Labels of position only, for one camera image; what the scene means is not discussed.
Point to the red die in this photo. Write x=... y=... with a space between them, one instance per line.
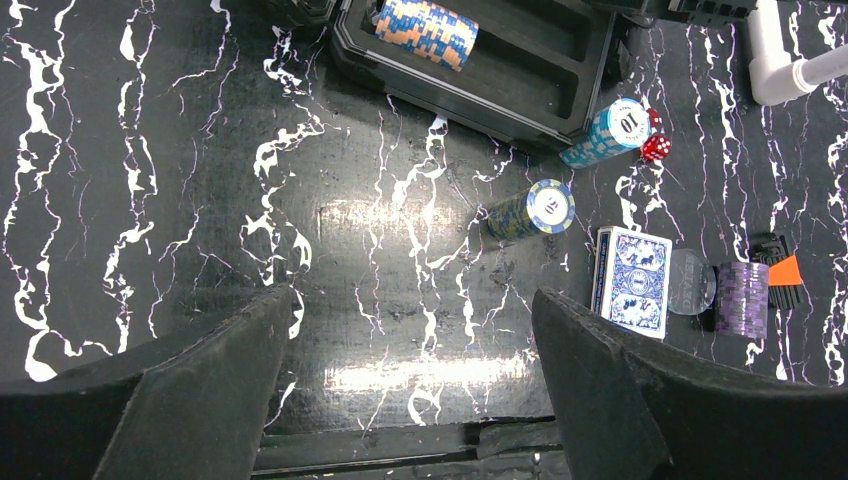
x=656 y=121
x=656 y=148

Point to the blue playing card deck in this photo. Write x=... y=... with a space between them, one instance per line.
x=631 y=280

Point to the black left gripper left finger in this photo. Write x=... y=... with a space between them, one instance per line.
x=189 y=405

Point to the orange blue poker chip stack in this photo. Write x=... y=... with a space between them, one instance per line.
x=428 y=30

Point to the black poker set case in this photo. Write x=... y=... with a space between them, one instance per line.
x=531 y=80

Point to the teal poker chip stack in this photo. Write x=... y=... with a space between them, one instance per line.
x=622 y=126

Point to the white PVC pipe frame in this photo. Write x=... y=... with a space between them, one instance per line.
x=775 y=77

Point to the dark blue poker chip stack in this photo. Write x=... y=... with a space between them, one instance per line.
x=546 y=208

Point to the black orange hex key set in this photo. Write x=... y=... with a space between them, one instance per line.
x=777 y=250

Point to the purple poker chip stack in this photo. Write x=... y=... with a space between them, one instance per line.
x=741 y=302

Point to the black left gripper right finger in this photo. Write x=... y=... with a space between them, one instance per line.
x=630 y=407

